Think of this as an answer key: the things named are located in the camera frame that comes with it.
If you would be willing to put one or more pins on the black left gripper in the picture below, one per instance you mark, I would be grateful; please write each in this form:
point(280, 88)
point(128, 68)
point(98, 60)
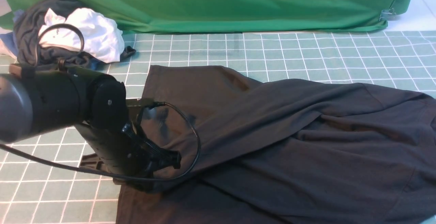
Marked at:
point(115, 153)

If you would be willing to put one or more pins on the dark gray long-sleeve top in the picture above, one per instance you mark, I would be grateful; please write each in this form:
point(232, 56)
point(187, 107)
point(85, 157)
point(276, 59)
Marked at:
point(292, 152)

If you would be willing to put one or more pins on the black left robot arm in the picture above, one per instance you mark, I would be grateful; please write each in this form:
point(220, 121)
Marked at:
point(35, 102)

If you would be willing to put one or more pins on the teal grid table mat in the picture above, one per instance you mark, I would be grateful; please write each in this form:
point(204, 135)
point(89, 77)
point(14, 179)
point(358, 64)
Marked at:
point(32, 193)

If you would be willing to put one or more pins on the white crumpled garment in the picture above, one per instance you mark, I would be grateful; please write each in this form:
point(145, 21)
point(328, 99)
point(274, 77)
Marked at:
point(102, 38)

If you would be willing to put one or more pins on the dark gray crumpled garment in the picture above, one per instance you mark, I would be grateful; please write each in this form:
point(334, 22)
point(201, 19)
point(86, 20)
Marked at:
point(32, 53)

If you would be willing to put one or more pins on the green backdrop cloth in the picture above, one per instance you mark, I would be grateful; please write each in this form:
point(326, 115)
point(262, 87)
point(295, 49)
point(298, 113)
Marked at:
point(231, 16)

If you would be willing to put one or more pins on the metal binder clip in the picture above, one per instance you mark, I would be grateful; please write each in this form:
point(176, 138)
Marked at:
point(387, 15)

